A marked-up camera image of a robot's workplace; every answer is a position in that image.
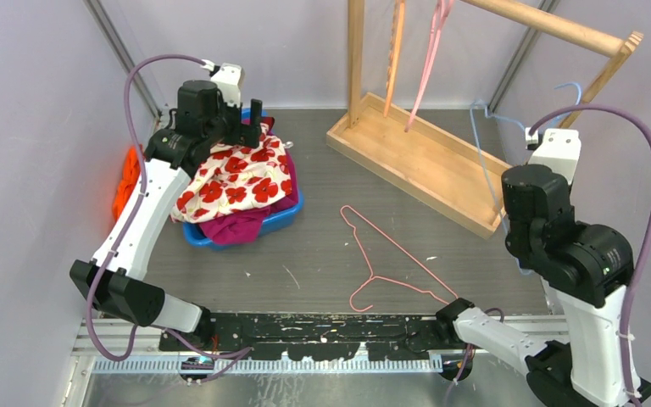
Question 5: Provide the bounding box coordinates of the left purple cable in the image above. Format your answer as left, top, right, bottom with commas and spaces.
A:
85, 53, 253, 384

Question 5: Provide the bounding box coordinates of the pink plastic clip hanger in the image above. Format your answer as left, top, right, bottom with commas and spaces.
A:
404, 0, 454, 132

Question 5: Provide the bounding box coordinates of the wooden clothes rack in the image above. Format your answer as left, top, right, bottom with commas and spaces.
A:
326, 1, 643, 238

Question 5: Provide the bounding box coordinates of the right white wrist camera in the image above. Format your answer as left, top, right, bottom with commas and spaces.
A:
525, 127, 581, 187

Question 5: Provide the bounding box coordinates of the magenta garment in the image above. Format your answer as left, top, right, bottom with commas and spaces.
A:
197, 152, 299, 245

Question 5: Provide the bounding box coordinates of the purple cable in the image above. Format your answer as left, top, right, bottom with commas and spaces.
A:
443, 103, 651, 407
85, 53, 253, 384

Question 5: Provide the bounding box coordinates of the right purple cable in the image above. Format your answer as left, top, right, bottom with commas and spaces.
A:
443, 103, 651, 407

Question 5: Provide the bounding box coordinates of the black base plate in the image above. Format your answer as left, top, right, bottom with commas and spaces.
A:
159, 313, 475, 380

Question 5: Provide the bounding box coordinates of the floral white red garment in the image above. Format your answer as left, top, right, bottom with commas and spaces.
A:
170, 134, 297, 224

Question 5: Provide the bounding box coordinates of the wooden hanger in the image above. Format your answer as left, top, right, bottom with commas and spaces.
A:
382, 0, 406, 118

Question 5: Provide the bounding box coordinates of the orange cloth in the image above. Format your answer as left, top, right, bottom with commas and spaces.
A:
111, 146, 141, 220

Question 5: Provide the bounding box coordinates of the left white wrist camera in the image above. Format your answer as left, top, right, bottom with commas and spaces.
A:
202, 59, 245, 108

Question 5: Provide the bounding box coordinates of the pink wire hanger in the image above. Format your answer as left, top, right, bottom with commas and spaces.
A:
339, 204, 459, 313

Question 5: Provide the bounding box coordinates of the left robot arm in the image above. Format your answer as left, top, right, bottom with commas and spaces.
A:
70, 80, 263, 350

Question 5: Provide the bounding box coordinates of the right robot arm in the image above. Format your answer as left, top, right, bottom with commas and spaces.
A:
436, 164, 651, 406

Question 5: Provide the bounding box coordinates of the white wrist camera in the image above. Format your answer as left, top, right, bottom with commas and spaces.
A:
525, 127, 581, 187
202, 59, 245, 108

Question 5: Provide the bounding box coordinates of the blue wire hanger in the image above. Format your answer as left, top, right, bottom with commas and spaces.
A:
468, 82, 585, 276

